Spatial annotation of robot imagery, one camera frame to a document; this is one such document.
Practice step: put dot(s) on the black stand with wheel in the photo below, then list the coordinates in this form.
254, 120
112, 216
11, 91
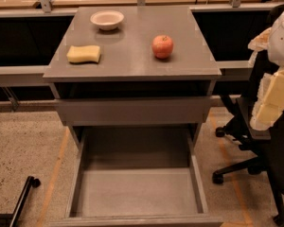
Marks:
11, 220

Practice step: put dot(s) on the white bowl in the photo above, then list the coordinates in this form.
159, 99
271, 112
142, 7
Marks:
107, 19

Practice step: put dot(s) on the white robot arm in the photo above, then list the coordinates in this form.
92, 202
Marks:
275, 47

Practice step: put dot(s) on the grey drawer cabinet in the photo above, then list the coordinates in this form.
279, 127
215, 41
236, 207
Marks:
127, 67

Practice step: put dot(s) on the open grey middle drawer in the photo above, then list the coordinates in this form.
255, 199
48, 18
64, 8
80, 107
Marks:
137, 177

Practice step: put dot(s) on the black office chair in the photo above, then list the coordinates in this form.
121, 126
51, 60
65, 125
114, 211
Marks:
268, 145

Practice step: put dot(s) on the red apple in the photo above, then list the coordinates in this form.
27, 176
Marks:
162, 46

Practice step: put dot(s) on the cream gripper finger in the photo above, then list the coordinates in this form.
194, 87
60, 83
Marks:
259, 43
270, 101

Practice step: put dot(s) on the closed grey top drawer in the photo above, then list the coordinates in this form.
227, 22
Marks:
133, 111

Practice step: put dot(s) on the yellow sponge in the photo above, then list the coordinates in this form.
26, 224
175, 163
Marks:
79, 54

